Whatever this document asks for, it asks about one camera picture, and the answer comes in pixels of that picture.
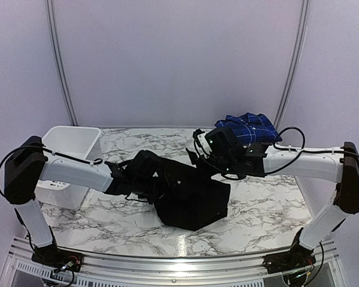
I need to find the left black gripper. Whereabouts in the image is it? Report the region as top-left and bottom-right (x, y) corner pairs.
(133, 171), (182, 205)

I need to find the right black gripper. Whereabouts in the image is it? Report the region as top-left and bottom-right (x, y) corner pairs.
(196, 154), (237, 179)

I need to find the black long sleeve shirt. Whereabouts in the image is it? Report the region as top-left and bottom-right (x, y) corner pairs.
(106, 159), (230, 231)

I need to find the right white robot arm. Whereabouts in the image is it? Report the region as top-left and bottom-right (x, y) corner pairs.
(191, 127), (359, 268)

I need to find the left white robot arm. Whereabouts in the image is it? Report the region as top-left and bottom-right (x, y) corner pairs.
(0, 136), (171, 266)

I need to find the blue plaid folded shirt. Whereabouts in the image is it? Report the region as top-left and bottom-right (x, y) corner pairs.
(214, 112), (282, 145)

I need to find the white plastic laundry basket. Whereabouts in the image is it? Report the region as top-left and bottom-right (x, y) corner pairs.
(35, 126), (102, 210)

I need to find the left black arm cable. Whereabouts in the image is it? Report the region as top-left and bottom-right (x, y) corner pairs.
(0, 143), (104, 206)

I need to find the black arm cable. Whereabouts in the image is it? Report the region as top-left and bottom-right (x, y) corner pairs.
(0, 143), (104, 206)
(273, 127), (359, 207)

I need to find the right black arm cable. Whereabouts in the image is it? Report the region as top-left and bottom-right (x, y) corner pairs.
(273, 127), (359, 207)

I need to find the aluminium table front rail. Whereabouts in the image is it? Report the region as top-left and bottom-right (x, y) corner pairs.
(0, 237), (347, 286)

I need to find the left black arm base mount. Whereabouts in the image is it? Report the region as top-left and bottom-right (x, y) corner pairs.
(31, 246), (83, 272)

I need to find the left aluminium wall profile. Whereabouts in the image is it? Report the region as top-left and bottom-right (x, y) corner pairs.
(45, 0), (78, 126)

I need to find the aluminium wall profile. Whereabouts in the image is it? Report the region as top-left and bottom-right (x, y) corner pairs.
(274, 0), (311, 129)
(45, 0), (78, 126)

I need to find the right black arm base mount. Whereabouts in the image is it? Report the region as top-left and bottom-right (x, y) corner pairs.
(262, 246), (316, 274)

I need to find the right aluminium wall profile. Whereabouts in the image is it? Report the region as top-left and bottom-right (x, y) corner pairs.
(274, 0), (311, 129)

